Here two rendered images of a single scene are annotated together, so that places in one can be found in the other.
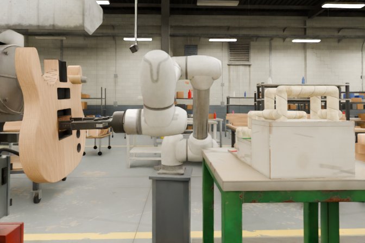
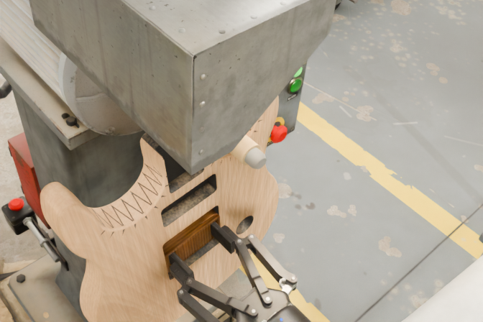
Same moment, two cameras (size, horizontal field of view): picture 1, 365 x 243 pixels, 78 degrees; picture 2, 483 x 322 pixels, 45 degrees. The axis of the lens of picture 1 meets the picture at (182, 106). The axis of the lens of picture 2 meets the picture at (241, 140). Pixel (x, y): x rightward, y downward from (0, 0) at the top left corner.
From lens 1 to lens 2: 0.83 m
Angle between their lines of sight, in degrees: 62
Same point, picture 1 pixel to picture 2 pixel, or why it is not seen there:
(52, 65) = (154, 162)
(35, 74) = (78, 248)
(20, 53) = (46, 208)
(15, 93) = not seen: hidden behind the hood
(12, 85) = not seen: hidden behind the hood
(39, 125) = (107, 300)
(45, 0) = (111, 35)
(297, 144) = not seen: outside the picture
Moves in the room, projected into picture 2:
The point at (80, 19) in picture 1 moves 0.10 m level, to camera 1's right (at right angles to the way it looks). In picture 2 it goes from (183, 144) to (254, 215)
